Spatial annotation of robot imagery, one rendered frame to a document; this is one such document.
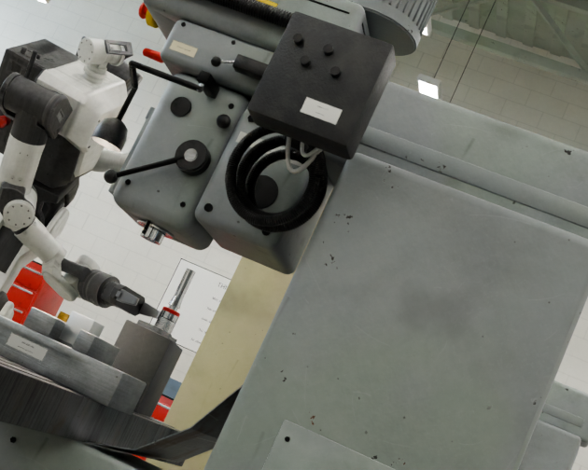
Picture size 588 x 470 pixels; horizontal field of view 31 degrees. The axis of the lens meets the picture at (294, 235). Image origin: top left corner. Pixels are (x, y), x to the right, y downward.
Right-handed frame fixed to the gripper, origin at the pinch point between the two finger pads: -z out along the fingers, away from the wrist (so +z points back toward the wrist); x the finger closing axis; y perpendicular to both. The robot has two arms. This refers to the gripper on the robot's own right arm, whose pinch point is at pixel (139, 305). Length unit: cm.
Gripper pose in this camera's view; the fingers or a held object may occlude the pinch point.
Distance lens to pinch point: 274.7
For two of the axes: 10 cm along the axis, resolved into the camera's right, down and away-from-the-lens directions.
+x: -4.2, -3.7, -8.3
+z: -8.1, -2.7, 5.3
